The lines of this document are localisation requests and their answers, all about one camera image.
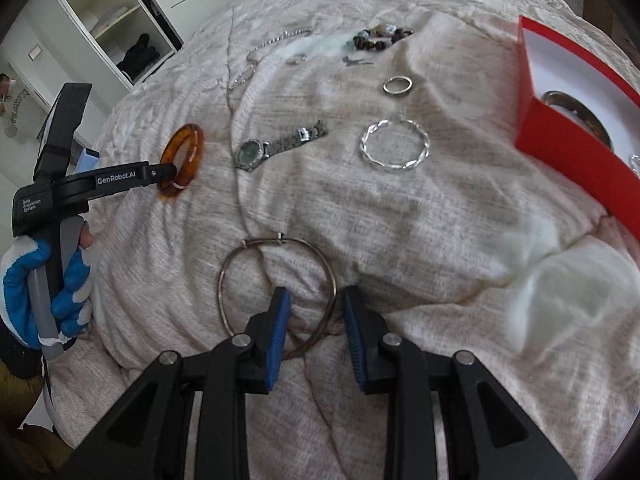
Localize amber orange bangle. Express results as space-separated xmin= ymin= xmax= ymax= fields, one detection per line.
xmin=157 ymin=124 xmax=204 ymax=198

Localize silver metal wristwatch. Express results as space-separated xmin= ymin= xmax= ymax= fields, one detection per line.
xmin=233 ymin=120 xmax=329 ymax=172

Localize thin metal wire bangle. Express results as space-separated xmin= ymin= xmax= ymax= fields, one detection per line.
xmin=216 ymin=233 xmax=338 ymax=360

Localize silver twisted bangle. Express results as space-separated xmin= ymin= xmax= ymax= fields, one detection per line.
xmin=359 ymin=117 xmax=431 ymax=172
xmin=628 ymin=154 xmax=640 ymax=178

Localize dark translucent brown bangle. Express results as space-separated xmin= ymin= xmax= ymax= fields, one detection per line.
xmin=541 ymin=90 xmax=614 ymax=153

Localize red jewelry box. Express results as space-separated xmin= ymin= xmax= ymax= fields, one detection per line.
xmin=515 ymin=15 xmax=639 ymax=236

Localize blue white gloved left hand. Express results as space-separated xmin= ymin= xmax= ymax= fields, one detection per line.
xmin=1 ymin=222 xmax=93 ymax=350

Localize black folded clothes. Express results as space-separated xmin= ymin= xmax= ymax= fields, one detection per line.
xmin=117 ymin=34 xmax=160 ymax=80

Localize white wardrobe with shelves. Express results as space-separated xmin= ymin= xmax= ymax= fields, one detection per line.
xmin=19 ymin=0 xmax=269 ymax=151

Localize pink quilted bedspread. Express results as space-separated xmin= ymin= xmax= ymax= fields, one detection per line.
xmin=50 ymin=0 xmax=639 ymax=479

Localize silver chain necklace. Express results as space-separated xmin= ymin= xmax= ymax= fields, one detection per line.
xmin=226 ymin=27 xmax=314 ymax=94

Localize dark beaded bracelet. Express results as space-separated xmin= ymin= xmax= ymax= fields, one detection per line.
xmin=351 ymin=23 xmax=416 ymax=53

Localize silver band ring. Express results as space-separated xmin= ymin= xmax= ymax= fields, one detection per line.
xmin=382 ymin=75 xmax=414 ymax=97

